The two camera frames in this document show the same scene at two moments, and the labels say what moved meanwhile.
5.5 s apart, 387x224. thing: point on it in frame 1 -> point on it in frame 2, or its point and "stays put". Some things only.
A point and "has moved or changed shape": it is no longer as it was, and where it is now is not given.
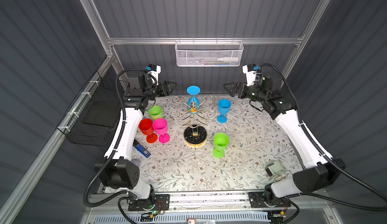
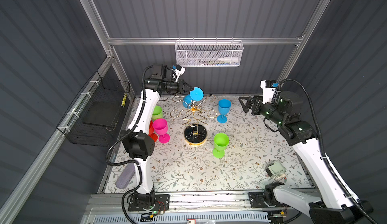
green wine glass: (220, 141) stays put
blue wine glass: (224, 106) stays put
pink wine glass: (160, 126) stays put
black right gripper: (236, 86) -> (257, 102)
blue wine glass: (193, 105) has moved or changed shape
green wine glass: (155, 112) stays put
